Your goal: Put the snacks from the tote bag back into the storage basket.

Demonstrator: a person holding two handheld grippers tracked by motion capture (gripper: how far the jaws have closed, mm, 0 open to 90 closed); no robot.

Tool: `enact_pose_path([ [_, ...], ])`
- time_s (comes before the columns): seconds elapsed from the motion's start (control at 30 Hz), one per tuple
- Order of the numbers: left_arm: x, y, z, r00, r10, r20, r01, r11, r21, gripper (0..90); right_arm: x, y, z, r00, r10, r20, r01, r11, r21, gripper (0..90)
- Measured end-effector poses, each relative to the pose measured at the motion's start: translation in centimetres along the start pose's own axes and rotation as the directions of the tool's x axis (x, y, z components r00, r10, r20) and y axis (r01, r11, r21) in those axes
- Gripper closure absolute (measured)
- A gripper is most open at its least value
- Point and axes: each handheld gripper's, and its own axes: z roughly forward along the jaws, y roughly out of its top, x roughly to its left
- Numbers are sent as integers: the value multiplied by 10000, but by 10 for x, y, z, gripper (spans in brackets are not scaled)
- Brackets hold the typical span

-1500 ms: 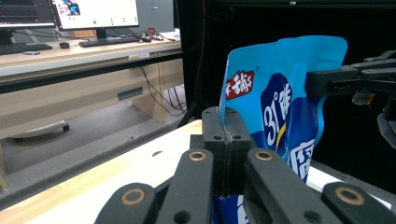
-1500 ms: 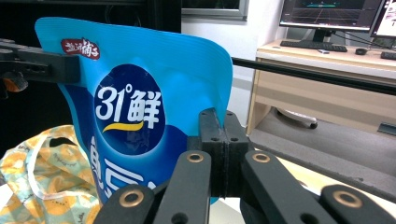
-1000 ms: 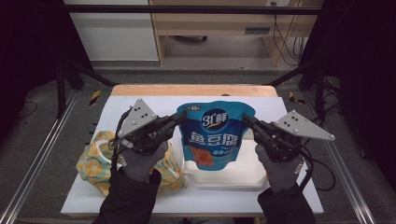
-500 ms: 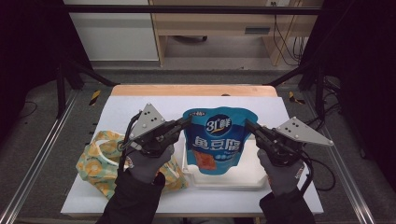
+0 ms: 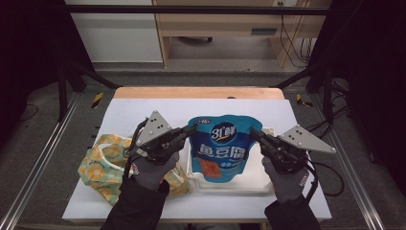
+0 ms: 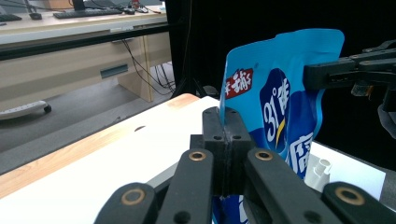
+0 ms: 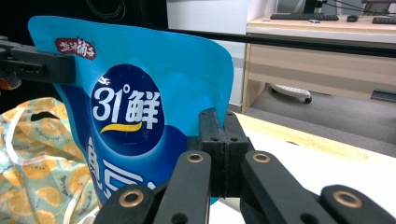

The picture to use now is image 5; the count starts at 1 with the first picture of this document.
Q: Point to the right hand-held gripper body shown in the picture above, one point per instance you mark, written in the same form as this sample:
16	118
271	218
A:
303	140

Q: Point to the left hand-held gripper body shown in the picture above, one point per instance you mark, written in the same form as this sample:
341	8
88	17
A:
154	131

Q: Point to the white plastic tray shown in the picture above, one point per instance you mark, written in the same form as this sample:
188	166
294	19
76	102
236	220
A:
249	184

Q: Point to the blue snack packet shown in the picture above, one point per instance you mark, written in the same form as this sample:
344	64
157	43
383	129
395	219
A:
223	150

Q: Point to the teal orange-slice print bag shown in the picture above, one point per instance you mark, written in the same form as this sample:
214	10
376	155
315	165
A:
95	169

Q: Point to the person's left hand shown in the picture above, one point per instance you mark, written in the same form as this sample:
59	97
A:
153	172

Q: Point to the person's right hand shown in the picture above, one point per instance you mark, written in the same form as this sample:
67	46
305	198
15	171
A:
285	185

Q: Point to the white table board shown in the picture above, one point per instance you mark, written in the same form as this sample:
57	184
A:
198	108

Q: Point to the wooden table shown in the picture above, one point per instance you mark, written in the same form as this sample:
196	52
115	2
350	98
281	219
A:
198	92

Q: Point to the yellow black tape marker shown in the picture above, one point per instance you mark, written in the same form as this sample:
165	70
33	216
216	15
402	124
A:
301	100
97	100

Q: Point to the black metal stand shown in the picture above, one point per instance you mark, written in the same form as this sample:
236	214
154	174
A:
79	76
319	76

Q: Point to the white cabinet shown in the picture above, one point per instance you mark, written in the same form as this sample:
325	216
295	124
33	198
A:
118	38

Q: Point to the wooden desk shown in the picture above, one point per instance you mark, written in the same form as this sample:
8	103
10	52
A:
220	25

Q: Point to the aluminium floor rail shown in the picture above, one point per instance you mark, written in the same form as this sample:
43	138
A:
38	166
351	166

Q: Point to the black horizontal frame bar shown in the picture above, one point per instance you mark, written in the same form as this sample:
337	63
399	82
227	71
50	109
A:
191	9

